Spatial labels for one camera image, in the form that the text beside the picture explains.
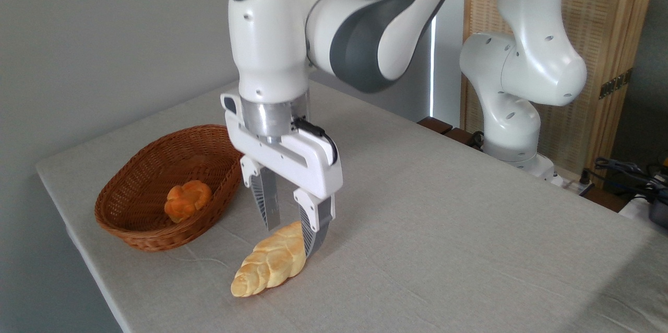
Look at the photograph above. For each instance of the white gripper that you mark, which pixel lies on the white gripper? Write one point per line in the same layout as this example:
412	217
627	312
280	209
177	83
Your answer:
297	161

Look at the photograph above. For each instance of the pale braided bread loaf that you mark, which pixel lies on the pale braided bread loaf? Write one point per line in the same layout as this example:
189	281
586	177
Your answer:
271	265

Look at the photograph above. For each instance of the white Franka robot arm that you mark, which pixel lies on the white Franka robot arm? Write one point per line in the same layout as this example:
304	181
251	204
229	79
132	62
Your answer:
522	61

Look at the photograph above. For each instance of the brown wicker basket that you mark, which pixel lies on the brown wicker basket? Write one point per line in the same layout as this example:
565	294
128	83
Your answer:
135	202

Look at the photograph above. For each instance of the orange round bun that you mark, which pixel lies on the orange round bun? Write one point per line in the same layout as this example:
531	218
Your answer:
187	200

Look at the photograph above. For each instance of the grey tablecloth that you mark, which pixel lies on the grey tablecloth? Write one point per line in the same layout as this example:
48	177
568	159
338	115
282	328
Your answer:
443	239

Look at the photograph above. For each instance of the dark brown wooden board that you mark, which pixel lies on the dark brown wooden board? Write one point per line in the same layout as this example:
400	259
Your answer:
438	125

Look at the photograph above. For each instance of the white power strip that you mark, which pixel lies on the white power strip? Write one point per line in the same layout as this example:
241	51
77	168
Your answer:
569	182

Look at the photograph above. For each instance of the metal screen hinge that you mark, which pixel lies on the metal screen hinge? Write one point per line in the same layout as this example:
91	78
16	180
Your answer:
616	83

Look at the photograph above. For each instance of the wooden bamboo folding screen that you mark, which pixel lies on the wooden bamboo folding screen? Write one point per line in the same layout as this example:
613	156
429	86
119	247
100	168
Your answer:
605	9

